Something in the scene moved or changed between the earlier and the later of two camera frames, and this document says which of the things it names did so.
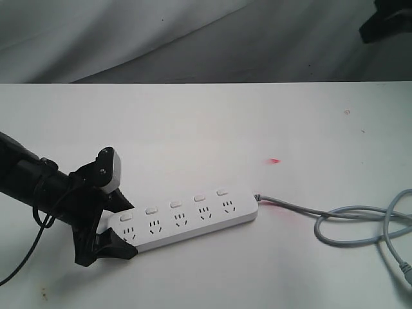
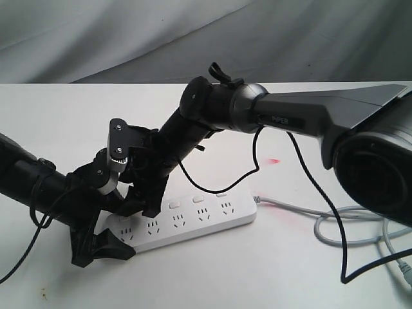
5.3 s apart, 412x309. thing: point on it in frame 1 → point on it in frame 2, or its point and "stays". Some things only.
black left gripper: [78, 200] stays
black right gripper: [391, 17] → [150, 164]
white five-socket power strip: [152, 226] stays
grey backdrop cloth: [196, 41] stays
